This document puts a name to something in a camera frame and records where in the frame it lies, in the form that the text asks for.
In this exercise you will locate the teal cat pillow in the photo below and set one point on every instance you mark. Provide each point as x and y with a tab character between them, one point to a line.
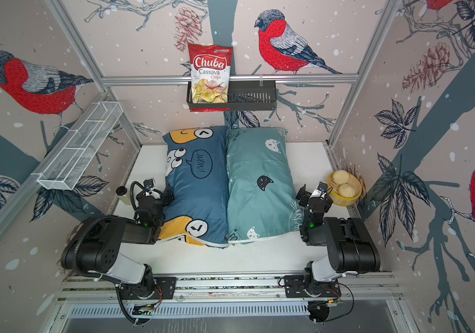
262	198

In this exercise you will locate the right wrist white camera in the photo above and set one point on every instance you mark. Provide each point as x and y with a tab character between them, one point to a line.
320	190

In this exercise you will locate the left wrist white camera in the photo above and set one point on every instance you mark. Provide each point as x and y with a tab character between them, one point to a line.
149	184

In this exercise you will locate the black wire shelf basket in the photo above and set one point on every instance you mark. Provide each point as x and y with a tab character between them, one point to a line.
247	95

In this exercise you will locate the blue cartoon pillow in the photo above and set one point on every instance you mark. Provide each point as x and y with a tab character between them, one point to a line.
197	177

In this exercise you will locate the Chuba cassava chips bag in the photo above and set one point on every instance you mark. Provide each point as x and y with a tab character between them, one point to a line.
210	72

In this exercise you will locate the white bun lower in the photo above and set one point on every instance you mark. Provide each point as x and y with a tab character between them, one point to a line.
347	191

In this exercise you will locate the white bun upper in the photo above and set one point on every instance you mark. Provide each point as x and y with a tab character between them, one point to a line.
341	177

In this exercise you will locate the wrist white camera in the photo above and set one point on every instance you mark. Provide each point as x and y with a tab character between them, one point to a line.
320	190
149	184

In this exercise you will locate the glass jar black lid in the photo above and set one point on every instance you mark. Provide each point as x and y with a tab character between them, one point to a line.
124	195

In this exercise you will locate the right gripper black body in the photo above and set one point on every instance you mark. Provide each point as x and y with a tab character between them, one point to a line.
304	202

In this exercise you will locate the white mesh wall basket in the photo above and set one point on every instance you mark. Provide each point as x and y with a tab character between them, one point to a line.
84	141

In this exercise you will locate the white bun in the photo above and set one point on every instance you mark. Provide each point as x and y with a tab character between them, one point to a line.
341	177
347	191

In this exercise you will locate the aluminium frame post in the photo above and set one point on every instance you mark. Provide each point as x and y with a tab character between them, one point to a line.
70	30

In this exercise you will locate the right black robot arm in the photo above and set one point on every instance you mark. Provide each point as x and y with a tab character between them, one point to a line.
350	250

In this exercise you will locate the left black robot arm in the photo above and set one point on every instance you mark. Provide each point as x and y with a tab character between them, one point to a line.
94	252

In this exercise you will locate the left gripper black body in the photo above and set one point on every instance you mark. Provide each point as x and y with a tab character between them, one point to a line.
163	202

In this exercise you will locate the yellow bowl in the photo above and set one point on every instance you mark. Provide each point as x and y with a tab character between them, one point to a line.
339	200

